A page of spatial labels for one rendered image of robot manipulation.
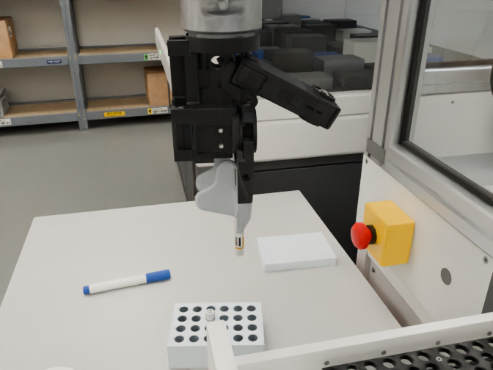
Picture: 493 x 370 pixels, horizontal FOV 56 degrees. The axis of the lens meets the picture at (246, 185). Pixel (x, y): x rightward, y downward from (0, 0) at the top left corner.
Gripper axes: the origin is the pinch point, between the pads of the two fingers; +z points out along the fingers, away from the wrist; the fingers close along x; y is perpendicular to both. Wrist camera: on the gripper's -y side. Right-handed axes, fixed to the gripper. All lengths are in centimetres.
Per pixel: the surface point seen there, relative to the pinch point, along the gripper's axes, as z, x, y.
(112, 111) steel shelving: 83, -332, 80
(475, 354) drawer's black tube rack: 7.6, 14.8, -20.7
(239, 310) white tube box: 18.8, -6.4, 0.3
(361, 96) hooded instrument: 3, -60, -33
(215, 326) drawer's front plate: 4.7, 11.9, 3.9
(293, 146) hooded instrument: 14, -58, -17
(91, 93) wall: 79, -378, 106
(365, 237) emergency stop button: 9.3, -9.1, -18.0
